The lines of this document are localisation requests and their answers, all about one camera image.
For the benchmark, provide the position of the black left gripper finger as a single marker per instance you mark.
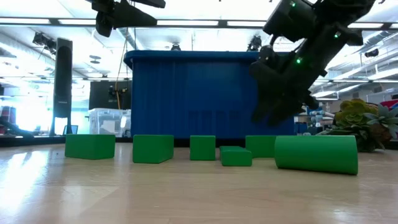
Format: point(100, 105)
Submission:
point(133, 17)
point(152, 3)

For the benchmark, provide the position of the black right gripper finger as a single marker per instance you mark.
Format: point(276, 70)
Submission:
point(262, 110)
point(284, 112)

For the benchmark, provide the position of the large blue plastic bin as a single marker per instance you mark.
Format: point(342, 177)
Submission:
point(192, 93)

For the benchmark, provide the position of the clear plastic block box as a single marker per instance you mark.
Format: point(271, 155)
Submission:
point(105, 121)

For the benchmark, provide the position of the green foam block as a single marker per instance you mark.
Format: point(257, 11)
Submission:
point(90, 146)
point(236, 157)
point(152, 148)
point(259, 145)
point(202, 147)

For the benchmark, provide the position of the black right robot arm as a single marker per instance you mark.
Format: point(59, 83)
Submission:
point(289, 18)

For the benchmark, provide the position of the black dome fixture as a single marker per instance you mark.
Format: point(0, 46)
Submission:
point(175, 47)

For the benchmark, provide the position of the green foam cylinder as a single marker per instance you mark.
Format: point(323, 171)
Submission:
point(317, 154)

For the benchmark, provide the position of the black pillar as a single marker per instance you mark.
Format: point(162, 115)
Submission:
point(63, 77)

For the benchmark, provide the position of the black background monitor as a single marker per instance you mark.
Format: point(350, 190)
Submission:
point(102, 93)

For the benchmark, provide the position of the artificial succulent in black pot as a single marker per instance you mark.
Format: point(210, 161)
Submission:
point(357, 121)

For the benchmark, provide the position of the black ceiling device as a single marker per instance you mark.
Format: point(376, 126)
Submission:
point(371, 53)

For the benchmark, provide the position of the red background object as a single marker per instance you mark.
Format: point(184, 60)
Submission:
point(388, 104)

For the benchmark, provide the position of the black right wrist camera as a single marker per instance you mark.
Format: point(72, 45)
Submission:
point(268, 56)

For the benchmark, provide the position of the black hanging camera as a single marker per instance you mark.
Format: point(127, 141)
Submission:
point(255, 43)

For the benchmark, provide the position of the black ceiling camera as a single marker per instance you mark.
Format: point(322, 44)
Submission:
point(43, 40)

